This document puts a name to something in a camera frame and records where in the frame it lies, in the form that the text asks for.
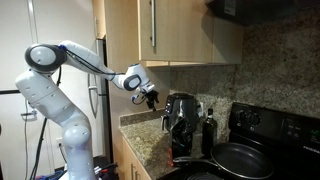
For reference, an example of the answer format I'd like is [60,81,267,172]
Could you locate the dark green glass bottle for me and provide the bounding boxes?
[201,107,219,158]

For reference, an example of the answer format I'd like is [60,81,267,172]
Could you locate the thick black floor cable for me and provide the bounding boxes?
[29,116,48,180]

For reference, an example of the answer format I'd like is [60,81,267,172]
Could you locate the white backsplash outlet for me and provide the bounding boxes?
[198,101,205,118]

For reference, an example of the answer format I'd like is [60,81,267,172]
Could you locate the steel cabinet bar handle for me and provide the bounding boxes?
[150,0,157,48]

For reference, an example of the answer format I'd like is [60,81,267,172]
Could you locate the black frying pan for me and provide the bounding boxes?
[172,142,275,180]

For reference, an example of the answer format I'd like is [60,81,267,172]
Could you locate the black air fryer body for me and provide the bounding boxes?
[161,93,201,134]

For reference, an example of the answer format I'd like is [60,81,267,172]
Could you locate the white wall outlet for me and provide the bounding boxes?
[55,137,65,150]

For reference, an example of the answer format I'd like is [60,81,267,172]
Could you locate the tall wooden side panel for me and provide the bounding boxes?
[105,0,172,168]

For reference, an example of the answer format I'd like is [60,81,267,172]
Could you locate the wooden base cabinet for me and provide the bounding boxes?
[113,135,152,180]

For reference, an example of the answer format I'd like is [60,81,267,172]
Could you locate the stainless steel refrigerator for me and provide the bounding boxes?
[87,38,113,164]

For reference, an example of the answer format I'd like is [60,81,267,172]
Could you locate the black kitchen stove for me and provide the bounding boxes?
[159,101,320,180]

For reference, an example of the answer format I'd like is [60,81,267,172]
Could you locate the black red whey protein bag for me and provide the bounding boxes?
[168,99,198,168]

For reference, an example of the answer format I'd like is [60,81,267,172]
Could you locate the wooden wall cabinet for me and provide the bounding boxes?
[91,0,244,68]

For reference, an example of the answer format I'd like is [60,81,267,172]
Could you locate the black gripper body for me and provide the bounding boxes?
[143,90,160,104]

